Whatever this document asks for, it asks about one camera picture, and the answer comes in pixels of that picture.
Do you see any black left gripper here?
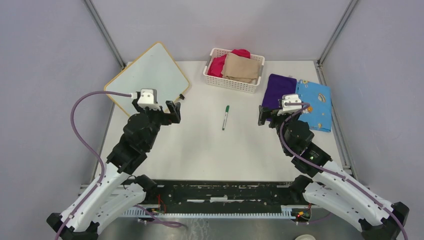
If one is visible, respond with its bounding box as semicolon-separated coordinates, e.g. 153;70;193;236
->
132;99;181;150

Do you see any green whiteboard marker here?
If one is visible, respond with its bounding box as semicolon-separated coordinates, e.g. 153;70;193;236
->
221;105;230;131

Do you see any yellow framed whiteboard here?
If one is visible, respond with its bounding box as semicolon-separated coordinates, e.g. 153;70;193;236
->
103;41;191;112

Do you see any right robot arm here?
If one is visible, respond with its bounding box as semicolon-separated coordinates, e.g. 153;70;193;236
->
258;102;410;240

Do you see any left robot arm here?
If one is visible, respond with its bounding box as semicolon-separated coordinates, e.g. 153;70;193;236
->
46;100;181;240

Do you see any purple towel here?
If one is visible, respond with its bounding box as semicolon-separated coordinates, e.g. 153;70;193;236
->
261;73;297;110

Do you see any white plastic basket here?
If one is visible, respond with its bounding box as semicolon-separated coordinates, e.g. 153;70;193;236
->
202;47;265;94

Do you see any beige cloth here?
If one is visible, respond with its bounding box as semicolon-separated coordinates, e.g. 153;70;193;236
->
221;53;261;84

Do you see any blue patterned cloth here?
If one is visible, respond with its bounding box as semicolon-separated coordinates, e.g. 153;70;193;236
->
295;80;332;133

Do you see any red cloth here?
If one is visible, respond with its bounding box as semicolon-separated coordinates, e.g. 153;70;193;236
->
207;49;251;78

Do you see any white round object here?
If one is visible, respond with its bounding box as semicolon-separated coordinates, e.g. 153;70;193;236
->
294;234;316;240

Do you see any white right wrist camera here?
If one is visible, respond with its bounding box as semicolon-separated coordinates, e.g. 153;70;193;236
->
277;94;303;116

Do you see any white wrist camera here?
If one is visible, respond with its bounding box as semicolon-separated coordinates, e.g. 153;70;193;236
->
277;94;303;116
130;88;162;111

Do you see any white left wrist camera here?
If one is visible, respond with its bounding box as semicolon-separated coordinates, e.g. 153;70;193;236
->
130;88;162;111

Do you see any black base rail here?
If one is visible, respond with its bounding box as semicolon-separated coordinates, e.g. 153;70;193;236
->
141;179;308;214

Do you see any white cable duct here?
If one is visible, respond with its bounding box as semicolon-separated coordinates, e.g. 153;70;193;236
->
121;207;296;220

